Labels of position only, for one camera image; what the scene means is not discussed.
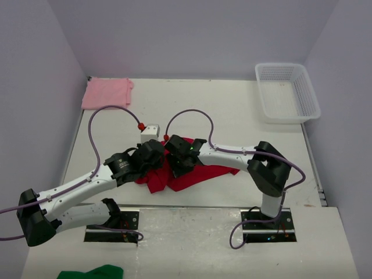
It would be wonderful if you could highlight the red t shirt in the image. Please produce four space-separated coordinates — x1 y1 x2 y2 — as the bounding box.
135 159 239 194

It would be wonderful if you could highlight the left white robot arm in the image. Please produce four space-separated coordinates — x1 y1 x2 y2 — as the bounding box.
16 139 164 247

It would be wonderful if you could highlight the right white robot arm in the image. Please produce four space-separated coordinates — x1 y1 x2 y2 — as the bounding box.
164 135 291 228

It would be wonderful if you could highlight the folded pink t shirt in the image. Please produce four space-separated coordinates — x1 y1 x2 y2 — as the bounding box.
81 77 134 110

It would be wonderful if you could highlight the white plastic basket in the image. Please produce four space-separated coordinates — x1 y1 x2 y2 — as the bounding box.
255 63 321 124

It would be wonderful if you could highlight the green t shirt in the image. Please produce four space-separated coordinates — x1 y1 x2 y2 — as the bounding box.
57 264 124 279

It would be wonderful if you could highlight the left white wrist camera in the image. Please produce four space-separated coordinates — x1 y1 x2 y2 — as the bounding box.
140 124 160 144

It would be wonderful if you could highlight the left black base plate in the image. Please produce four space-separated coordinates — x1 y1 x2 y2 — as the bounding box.
84 208 140 244

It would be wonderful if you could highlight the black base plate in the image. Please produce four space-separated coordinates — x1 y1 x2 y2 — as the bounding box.
84 208 140 244
242 208 297 244

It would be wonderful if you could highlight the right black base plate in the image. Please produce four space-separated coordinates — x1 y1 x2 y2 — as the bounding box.
242 208 297 244

